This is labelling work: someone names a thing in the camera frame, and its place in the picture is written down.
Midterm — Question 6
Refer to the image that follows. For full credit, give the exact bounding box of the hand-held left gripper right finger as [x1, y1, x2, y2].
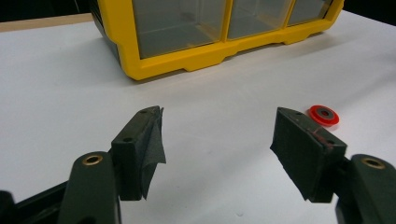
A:
[270, 106, 348, 203]

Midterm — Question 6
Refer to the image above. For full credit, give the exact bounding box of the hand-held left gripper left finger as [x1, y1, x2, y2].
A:
[110, 105, 166, 202]

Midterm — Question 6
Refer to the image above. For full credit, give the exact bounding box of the red plastic ring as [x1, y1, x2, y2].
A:
[307, 105, 341, 127]

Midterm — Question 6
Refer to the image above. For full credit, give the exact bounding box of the yellow black organizer cabinet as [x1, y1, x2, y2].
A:
[88, 0, 345, 81]

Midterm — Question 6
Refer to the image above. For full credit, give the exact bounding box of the clear plastic drawer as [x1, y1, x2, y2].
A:
[288, 0, 334, 26]

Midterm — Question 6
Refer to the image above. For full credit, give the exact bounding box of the set of clear cabinet drawers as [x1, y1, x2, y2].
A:
[132, 0, 294, 60]

